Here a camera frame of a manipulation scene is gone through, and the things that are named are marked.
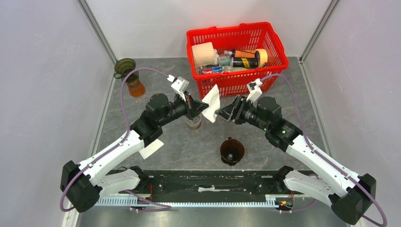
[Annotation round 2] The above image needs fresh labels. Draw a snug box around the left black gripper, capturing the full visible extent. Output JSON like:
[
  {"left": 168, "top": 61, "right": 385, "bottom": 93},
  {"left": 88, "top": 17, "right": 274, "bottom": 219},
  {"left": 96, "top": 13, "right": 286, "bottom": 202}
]
[{"left": 158, "top": 90, "right": 209, "bottom": 127}]

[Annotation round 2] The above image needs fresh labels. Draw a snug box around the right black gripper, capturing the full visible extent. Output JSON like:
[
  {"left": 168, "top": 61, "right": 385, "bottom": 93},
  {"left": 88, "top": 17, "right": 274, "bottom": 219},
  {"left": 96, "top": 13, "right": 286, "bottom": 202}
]
[{"left": 214, "top": 94, "right": 270, "bottom": 132}]

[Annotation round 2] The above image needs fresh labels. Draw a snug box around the white paper coffee filter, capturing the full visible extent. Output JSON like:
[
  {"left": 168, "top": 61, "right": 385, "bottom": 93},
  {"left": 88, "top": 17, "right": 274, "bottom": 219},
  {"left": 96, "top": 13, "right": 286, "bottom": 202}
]
[{"left": 201, "top": 84, "right": 220, "bottom": 123}]

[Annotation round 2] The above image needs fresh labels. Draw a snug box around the green transparent dripper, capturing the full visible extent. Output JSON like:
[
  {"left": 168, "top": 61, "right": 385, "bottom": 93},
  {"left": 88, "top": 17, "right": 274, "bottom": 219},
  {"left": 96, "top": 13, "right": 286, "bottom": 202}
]
[{"left": 113, "top": 58, "right": 137, "bottom": 79}]

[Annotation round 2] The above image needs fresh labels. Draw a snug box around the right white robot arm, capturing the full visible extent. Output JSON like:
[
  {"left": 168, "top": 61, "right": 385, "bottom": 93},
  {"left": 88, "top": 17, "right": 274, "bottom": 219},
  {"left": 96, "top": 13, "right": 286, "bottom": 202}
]
[{"left": 215, "top": 96, "right": 376, "bottom": 225}]

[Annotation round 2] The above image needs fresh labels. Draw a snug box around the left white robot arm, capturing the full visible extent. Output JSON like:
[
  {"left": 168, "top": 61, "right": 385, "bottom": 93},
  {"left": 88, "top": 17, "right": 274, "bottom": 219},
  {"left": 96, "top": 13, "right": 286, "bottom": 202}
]
[{"left": 60, "top": 90, "right": 220, "bottom": 213}]

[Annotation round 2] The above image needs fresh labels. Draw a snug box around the brown transparent dripper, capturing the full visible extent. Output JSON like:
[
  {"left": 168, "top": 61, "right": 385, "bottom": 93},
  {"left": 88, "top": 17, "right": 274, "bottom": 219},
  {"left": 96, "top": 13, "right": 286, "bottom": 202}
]
[{"left": 220, "top": 137, "right": 244, "bottom": 166}]

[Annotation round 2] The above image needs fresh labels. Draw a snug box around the small glass beaker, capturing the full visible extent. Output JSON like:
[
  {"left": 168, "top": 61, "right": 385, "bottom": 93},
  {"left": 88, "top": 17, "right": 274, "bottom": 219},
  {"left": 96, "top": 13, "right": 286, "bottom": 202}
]
[{"left": 186, "top": 115, "right": 202, "bottom": 130}]

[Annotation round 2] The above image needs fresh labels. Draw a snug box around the clear plastic bottle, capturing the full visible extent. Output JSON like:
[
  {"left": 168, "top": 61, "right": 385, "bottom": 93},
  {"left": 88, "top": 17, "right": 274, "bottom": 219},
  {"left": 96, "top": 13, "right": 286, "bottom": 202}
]
[{"left": 217, "top": 52, "right": 232, "bottom": 67}]

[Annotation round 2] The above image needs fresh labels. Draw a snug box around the beige paper roll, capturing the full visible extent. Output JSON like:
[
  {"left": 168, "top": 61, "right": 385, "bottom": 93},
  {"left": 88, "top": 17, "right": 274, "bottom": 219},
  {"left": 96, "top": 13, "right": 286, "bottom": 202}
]
[{"left": 191, "top": 42, "right": 217, "bottom": 67}]

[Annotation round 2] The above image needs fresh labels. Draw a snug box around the black orange cylinder can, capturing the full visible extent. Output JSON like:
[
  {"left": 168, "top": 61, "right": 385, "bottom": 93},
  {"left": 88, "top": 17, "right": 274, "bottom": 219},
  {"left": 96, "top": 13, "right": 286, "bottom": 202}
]
[{"left": 232, "top": 49, "right": 258, "bottom": 69}]

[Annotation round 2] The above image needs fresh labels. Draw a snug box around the orange glass flask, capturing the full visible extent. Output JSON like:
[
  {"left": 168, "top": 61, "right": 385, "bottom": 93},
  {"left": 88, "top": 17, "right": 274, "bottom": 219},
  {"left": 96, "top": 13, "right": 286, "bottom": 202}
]
[{"left": 126, "top": 79, "right": 146, "bottom": 97}]

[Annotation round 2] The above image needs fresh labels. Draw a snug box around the yellow masking tape roll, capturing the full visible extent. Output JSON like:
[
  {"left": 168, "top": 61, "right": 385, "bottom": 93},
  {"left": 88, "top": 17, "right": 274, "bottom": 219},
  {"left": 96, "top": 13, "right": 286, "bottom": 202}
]
[{"left": 255, "top": 49, "right": 268, "bottom": 68}]

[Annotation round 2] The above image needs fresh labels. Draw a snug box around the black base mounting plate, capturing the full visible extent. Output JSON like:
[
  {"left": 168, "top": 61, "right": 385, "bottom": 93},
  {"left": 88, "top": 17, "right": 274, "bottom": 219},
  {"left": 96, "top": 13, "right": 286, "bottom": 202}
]
[{"left": 132, "top": 170, "right": 291, "bottom": 203}]

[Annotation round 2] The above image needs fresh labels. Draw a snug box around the red plastic basket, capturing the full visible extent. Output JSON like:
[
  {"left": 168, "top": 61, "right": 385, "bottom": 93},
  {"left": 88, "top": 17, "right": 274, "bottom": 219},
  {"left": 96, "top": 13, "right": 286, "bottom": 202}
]
[{"left": 186, "top": 22, "right": 289, "bottom": 98}]

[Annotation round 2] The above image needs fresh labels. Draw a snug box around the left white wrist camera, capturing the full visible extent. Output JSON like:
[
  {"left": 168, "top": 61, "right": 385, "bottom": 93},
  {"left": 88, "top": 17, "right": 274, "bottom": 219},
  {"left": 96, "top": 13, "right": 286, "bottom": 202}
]
[{"left": 167, "top": 75, "right": 189, "bottom": 99}]

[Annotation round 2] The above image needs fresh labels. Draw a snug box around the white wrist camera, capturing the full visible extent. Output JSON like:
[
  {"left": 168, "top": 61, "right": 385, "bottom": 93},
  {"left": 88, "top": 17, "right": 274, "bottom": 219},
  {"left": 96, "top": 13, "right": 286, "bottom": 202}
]
[
  {"left": 246, "top": 79, "right": 262, "bottom": 104},
  {"left": 167, "top": 75, "right": 189, "bottom": 99}
]

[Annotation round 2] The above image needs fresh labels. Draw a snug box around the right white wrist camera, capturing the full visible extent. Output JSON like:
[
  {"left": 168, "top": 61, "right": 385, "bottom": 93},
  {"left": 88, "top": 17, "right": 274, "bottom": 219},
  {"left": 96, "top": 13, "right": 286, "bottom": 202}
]
[{"left": 246, "top": 79, "right": 262, "bottom": 104}]

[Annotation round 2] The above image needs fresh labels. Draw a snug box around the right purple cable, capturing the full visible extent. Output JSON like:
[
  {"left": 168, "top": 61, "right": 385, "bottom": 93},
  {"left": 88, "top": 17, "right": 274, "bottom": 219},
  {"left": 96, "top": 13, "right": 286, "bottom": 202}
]
[{"left": 260, "top": 73, "right": 388, "bottom": 227}]

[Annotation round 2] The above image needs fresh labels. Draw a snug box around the purple cable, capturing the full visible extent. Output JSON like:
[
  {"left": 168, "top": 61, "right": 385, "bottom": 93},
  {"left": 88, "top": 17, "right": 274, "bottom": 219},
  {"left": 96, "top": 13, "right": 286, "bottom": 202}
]
[
  {"left": 59, "top": 67, "right": 173, "bottom": 213},
  {"left": 260, "top": 73, "right": 388, "bottom": 227}
]

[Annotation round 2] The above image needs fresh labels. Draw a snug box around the white cable duct strip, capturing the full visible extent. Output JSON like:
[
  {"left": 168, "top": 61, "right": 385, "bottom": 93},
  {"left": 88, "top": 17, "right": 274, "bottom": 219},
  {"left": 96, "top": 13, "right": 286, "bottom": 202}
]
[{"left": 95, "top": 195, "right": 284, "bottom": 209}]

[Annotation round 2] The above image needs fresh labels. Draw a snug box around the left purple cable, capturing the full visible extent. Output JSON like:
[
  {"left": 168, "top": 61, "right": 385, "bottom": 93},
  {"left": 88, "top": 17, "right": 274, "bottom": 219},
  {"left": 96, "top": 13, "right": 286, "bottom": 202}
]
[{"left": 59, "top": 67, "right": 173, "bottom": 213}]

